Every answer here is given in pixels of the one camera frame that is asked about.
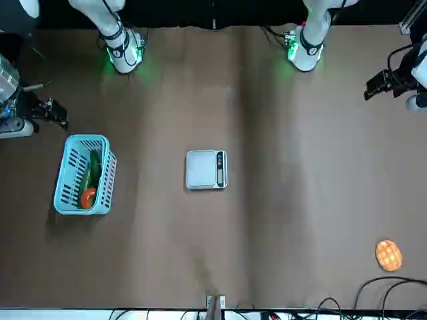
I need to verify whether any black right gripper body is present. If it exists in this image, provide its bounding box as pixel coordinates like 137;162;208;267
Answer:
13;90;45;123

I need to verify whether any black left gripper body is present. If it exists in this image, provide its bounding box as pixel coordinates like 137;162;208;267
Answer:
389;57;417;98

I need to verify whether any red tomato with green calyx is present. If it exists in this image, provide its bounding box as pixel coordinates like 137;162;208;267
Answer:
79;187;98;210

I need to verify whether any light blue plastic shopping basket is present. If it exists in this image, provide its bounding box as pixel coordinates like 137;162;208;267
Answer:
53;134;118;216

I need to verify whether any silver digital kitchen scale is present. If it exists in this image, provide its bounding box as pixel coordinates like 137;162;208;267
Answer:
185;149;229;191

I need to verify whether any dark green cucumber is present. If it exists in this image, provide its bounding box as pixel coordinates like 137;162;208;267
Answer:
89;150;102;188

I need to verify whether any light green cucumber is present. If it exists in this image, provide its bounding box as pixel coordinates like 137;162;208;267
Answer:
79;169;93;201

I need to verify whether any round orange checkered bread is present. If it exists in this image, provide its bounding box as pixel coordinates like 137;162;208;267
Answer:
375;239;403;273

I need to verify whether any black cable with silver plug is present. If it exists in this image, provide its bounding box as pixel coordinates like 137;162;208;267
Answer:
19;79;55;93

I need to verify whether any aluminium frame profile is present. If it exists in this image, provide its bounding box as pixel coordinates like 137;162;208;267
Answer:
399;0;424;35

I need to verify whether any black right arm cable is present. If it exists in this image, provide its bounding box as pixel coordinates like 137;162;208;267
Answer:
97;0;150;67

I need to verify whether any black left arm base cable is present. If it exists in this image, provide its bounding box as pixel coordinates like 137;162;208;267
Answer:
262;25;303;47

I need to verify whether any aluminium camera post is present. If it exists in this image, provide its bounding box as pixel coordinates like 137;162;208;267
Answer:
205;293;227;320

